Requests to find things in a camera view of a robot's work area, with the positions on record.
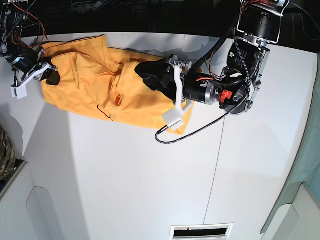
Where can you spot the white right corner panel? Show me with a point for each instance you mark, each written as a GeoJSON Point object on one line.
{"type": "Point", "coordinates": [297, 221]}

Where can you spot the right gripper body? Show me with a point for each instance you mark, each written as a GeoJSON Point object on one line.
{"type": "Point", "coordinates": [32, 63]}

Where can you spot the orange yellow t-shirt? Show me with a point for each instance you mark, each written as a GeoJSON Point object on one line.
{"type": "Point", "coordinates": [100, 82]}

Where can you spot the white corner panel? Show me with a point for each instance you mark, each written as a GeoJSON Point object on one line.
{"type": "Point", "coordinates": [42, 201]}
{"type": "Point", "coordinates": [297, 221]}

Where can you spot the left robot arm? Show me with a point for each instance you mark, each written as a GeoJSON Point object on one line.
{"type": "Point", "coordinates": [258, 24]}

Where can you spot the camouflage cloth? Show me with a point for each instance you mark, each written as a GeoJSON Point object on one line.
{"type": "Point", "coordinates": [7, 155]}

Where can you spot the white left corner panel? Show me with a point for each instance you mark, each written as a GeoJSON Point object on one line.
{"type": "Point", "coordinates": [42, 201]}

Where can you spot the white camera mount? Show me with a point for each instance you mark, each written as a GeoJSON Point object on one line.
{"type": "Point", "coordinates": [19, 92]}
{"type": "Point", "coordinates": [174, 118]}

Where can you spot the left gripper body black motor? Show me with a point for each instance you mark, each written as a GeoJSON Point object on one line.
{"type": "Point", "coordinates": [195, 87]}

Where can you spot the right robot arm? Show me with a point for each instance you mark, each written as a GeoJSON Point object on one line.
{"type": "Point", "coordinates": [13, 16]}

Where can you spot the white slotted vent plate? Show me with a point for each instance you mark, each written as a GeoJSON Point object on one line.
{"type": "Point", "coordinates": [201, 232]}

